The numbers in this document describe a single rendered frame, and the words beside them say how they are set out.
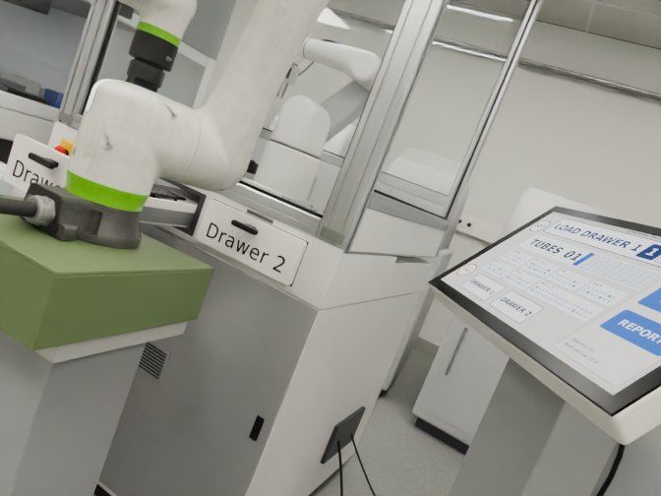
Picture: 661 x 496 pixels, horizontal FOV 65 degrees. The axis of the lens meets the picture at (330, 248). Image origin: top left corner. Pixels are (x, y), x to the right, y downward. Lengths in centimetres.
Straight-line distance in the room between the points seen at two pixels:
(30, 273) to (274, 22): 52
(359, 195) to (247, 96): 37
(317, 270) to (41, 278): 64
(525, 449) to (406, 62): 79
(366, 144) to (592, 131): 342
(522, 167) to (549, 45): 96
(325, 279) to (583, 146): 348
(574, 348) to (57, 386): 74
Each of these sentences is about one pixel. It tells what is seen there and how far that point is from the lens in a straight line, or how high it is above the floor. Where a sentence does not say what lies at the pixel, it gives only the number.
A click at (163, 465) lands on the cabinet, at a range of 152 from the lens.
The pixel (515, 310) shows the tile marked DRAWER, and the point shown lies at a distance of 86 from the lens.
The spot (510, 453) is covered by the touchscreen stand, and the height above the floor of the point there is 78.
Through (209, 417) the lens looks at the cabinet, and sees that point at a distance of 139.
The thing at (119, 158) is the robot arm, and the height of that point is 100.
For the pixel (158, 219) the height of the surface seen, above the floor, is 85.
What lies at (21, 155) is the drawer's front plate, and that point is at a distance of 133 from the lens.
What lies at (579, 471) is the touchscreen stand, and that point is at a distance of 93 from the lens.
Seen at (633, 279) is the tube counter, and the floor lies 111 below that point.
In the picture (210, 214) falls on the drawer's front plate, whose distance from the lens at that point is 132.
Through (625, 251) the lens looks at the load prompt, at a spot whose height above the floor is 114.
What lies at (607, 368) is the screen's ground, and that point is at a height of 100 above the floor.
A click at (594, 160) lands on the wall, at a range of 443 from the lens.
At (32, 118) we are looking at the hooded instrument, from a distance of 216.
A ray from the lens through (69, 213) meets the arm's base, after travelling 85.
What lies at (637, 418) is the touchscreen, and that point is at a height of 97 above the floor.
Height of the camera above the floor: 109
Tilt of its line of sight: 7 degrees down
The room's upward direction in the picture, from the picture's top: 21 degrees clockwise
